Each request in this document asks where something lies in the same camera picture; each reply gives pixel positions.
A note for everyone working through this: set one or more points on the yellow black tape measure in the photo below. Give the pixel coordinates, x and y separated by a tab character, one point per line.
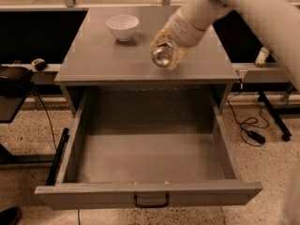
39	64

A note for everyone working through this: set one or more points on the black device on side table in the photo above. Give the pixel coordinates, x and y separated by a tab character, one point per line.
14	81

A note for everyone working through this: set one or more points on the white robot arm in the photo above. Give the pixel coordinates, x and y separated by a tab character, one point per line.
276	23

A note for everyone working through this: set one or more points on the grey cabinet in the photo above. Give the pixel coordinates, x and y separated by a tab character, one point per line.
96	58

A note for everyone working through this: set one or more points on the black drawer slide rail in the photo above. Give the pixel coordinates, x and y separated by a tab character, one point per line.
57	158

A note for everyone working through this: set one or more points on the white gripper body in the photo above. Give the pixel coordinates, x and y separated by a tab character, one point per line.
184	32

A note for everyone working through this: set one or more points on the black shoe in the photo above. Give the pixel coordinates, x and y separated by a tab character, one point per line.
10	216

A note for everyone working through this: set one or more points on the small bottle on ledge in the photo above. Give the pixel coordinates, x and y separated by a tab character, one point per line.
262	57

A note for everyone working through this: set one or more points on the open grey top drawer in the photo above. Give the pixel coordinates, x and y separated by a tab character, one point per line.
147	143

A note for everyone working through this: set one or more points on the black drawer handle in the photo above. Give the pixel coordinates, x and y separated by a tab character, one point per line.
151	202

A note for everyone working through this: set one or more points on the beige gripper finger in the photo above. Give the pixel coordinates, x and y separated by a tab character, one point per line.
179	53
161	37

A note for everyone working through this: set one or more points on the white ceramic bowl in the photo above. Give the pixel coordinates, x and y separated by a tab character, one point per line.
123	27

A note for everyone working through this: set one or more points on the blue pepsi can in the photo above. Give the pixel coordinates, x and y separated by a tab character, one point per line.
162	54

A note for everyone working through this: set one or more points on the dark side table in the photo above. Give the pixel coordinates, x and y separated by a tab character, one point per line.
9	106

